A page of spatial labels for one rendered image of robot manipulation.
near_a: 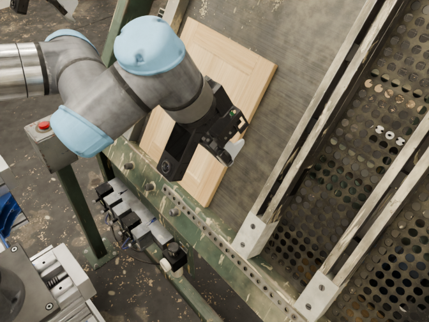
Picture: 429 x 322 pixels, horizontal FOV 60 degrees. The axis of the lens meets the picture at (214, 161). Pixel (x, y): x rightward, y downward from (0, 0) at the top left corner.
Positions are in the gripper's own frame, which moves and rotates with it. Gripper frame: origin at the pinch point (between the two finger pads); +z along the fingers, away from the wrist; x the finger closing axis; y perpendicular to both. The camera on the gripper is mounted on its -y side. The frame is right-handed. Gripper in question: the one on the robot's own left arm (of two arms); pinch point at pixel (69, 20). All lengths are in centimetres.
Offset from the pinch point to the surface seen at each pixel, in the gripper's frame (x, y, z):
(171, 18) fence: -7.0, 23.6, 20.0
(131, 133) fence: -8.2, -13.3, 41.4
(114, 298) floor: -12, -84, 109
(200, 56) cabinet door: -22.9, 19.8, 25.0
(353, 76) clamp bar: -71, 31, 13
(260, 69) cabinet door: -45, 25, 22
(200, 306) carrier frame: -50, -52, 106
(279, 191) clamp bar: -70, 3, 29
